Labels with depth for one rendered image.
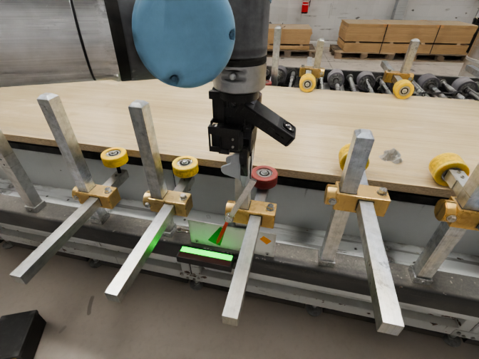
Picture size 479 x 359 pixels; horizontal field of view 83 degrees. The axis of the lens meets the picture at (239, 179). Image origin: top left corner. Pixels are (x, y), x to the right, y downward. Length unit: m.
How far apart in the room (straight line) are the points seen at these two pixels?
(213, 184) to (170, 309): 0.81
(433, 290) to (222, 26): 0.83
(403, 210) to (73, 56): 0.95
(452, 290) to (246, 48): 0.81
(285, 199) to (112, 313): 1.10
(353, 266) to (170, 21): 0.78
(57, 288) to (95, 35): 1.71
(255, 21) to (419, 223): 0.84
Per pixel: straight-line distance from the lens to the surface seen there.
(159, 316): 1.57
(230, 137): 0.50
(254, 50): 0.44
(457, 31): 7.31
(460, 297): 0.96
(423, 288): 0.92
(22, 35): 0.27
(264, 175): 0.79
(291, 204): 0.98
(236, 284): 0.59
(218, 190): 1.00
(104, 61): 0.27
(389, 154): 0.98
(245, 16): 0.43
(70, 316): 1.74
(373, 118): 1.27
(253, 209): 0.72
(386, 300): 0.52
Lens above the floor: 1.36
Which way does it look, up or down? 37 degrees down
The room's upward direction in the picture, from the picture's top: straight up
